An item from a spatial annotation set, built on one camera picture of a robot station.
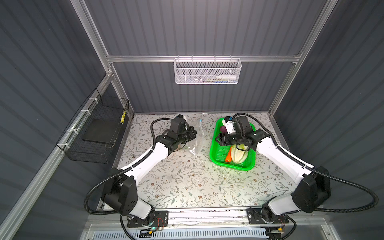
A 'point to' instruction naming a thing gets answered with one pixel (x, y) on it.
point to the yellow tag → (122, 118)
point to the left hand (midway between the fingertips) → (198, 131)
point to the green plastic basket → (218, 152)
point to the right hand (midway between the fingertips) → (221, 138)
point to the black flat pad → (101, 130)
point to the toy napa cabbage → (238, 156)
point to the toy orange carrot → (229, 157)
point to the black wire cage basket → (99, 106)
